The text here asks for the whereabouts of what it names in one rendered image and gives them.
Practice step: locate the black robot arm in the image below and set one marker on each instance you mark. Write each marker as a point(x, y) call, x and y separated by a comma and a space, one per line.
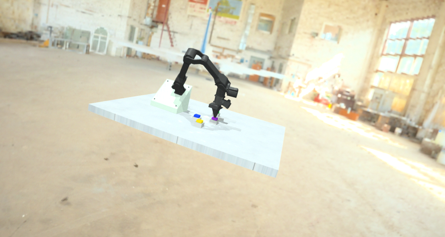
point(221, 81)

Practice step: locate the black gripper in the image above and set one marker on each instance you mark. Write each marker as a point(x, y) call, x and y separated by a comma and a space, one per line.
point(215, 104)

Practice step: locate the yellow button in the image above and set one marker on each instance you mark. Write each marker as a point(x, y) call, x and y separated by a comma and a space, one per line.
point(199, 123)

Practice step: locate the purple button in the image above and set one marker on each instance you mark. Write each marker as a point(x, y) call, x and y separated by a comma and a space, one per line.
point(214, 120)

